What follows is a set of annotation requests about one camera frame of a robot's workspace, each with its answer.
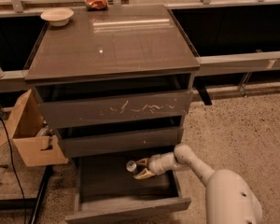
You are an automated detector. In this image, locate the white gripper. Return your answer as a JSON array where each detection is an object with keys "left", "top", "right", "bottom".
[{"left": 133, "top": 152, "right": 175, "bottom": 180}]

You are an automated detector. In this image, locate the blue silver redbull can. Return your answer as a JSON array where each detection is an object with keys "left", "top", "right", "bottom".
[{"left": 126, "top": 161, "right": 137, "bottom": 174}]

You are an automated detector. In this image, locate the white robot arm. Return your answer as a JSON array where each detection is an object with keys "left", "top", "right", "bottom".
[{"left": 126, "top": 144, "right": 262, "bottom": 224}]

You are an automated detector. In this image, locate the grey open bottom drawer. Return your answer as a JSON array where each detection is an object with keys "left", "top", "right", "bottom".
[{"left": 65, "top": 147, "right": 191, "bottom": 224}]

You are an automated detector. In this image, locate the grey middle drawer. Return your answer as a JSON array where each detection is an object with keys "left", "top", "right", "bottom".
[{"left": 58, "top": 127, "right": 184, "bottom": 158}]

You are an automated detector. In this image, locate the grey drawer cabinet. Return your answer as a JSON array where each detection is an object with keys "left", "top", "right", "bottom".
[{"left": 23, "top": 4, "right": 201, "bottom": 161}]

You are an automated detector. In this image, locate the grey top drawer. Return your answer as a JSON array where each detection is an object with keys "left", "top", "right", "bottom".
[{"left": 39, "top": 90, "right": 193, "bottom": 128}]

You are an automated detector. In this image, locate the open cardboard box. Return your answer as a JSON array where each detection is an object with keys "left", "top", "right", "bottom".
[{"left": 0, "top": 90, "right": 68, "bottom": 167}]

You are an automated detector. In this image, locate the crumpled red chip bag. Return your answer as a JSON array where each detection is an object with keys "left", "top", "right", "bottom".
[{"left": 85, "top": 0, "right": 108, "bottom": 10}]

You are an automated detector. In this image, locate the white bowl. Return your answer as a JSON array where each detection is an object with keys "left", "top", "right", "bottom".
[{"left": 41, "top": 7, "right": 74, "bottom": 27}]

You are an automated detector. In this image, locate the grey metal railing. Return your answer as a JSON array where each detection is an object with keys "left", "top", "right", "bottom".
[{"left": 0, "top": 0, "right": 280, "bottom": 91}]

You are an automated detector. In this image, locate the black cable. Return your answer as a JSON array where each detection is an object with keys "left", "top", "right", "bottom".
[{"left": 0, "top": 114, "right": 28, "bottom": 224}]

